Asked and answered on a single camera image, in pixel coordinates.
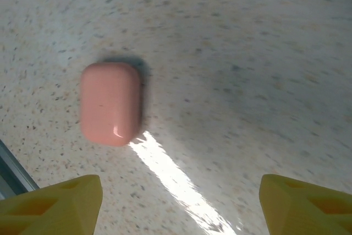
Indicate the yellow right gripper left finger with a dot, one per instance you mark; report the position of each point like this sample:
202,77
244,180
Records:
49,213

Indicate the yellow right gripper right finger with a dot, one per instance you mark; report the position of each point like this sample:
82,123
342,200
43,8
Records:
308,210

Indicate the rectangular pink earbud case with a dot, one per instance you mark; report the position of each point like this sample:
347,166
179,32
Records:
110,103

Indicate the aluminium front rail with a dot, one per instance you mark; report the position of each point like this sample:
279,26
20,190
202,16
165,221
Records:
13,163

